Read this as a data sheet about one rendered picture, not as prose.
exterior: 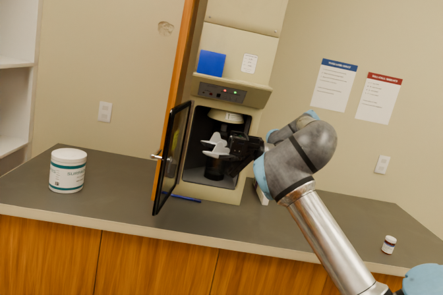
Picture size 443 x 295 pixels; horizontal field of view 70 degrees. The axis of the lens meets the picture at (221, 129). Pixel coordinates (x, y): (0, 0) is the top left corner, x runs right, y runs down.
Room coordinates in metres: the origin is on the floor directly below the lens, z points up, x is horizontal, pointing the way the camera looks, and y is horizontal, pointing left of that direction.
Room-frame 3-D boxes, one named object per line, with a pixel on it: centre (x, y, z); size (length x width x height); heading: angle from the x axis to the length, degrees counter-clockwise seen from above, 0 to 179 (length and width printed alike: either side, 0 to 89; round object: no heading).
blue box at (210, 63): (1.28, 0.10, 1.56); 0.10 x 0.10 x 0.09; 5
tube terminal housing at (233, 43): (1.48, 0.01, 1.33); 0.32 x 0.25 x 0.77; 95
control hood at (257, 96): (1.29, 0.00, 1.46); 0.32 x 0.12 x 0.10; 95
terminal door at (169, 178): (1.17, 0.16, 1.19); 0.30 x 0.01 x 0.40; 176
